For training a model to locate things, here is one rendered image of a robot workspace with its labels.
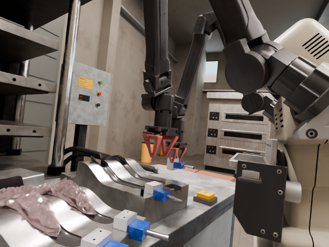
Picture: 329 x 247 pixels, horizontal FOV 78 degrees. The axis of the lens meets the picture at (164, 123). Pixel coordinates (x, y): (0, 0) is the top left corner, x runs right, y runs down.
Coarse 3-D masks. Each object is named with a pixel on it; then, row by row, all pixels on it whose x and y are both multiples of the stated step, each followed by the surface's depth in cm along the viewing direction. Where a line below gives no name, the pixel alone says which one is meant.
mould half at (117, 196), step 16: (112, 160) 90; (128, 160) 96; (64, 176) 87; (80, 176) 80; (96, 176) 74; (128, 176) 83; (144, 176) 88; (96, 192) 73; (112, 192) 68; (128, 192) 64; (144, 192) 65; (176, 192) 73; (128, 208) 63; (144, 208) 60; (160, 208) 66; (176, 208) 74
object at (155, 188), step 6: (150, 186) 64; (156, 186) 65; (162, 186) 67; (150, 192) 64; (156, 192) 63; (162, 192) 62; (168, 192) 63; (156, 198) 63; (162, 198) 62; (168, 198) 62; (174, 198) 61
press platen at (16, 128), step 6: (0, 120) 147; (0, 126) 96; (6, 126) 98; (12, 126) 100; (18, 126) 102; (24, 126) 104; (30, 126) 106; (36, 126) 110; (42, 126) 116; (0, 132) 96; (6, 132) 98; (12, 132) 100; (18, 132) 102; (24, 132) 104; (30, 132) 106; (36, 132) 109; (42, 132) 111; (48, 132) 114
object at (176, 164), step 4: (168, 160) 96; (176, 160) 97; (168, 164) 96; (172, 164) 95; (176, 164) 94; (180, 164) 92; (184, 164) 95; (168, 168) 96; (172, 168) 94; (176, 168) 94; (180, 168) 92; (184, 168) 95; (188, 168) 92; (192, 168) 90
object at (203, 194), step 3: (198, 192) 89; (201, 192) 89; (204, 192) 89; (207, 192) 90; (210, 192) 90; (198, 195) 88; (201, 195) 87; (204, 195) 86; (207, 195) 86; (210, 195) 86; (213, 195) 88; (207, 198) 85; (210, 198) 86
